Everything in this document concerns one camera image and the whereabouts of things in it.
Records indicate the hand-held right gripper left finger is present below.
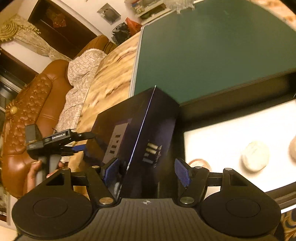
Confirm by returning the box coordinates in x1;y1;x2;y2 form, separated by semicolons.
45;158;120;208

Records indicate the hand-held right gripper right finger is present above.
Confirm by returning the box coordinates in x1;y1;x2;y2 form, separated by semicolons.
174;158;250;208

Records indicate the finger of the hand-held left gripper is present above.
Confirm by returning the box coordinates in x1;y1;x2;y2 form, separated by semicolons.
61;145;88;156
76;132;96;141

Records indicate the small round cream jar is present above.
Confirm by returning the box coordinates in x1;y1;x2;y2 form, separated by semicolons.
188;159;211;171
242;141;270;172
288;136;296;163

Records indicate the dark blue box lid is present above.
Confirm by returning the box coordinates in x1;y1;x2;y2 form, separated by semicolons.
83;86;181;200

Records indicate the black box white lining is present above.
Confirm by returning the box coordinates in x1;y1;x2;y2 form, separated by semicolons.
179;72;296;209

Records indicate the marble desktop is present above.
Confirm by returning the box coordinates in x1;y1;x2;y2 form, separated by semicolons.
66;0;296;164

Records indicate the person's left hand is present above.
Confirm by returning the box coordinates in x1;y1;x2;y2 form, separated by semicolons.
26;160;68;197

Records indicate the brown leather sofa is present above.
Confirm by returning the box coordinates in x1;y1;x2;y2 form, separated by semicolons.
0;35;118;200

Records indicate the white lace sofa cover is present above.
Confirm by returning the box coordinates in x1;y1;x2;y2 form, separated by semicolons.
55;49;106;133

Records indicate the dark wooden door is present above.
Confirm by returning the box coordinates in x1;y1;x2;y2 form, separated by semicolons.
28;0;98;60

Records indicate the gold curtain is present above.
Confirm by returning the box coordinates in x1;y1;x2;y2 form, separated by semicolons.
0;14;73;62

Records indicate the black bag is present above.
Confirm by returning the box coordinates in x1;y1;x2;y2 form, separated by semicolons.
111;22;133;45

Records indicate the patterned rug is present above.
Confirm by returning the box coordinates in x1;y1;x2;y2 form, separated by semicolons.
280;208;296;241

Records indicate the red hanging ornament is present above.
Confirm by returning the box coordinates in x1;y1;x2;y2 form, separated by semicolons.
46;6;68;27

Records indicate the orange plastic bag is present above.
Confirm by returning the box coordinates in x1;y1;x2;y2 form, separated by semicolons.
125;18;142;31

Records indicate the green framed board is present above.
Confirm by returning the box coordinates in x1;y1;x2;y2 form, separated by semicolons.
129;0;296;105

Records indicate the white television cabinet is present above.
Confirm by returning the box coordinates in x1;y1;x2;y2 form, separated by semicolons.
125;0;172;21

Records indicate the lidded glass candy dish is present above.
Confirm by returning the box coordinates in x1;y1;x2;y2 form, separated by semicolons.
165;0;195;14

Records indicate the wall poster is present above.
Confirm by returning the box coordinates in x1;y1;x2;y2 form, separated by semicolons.
97;3;122;25

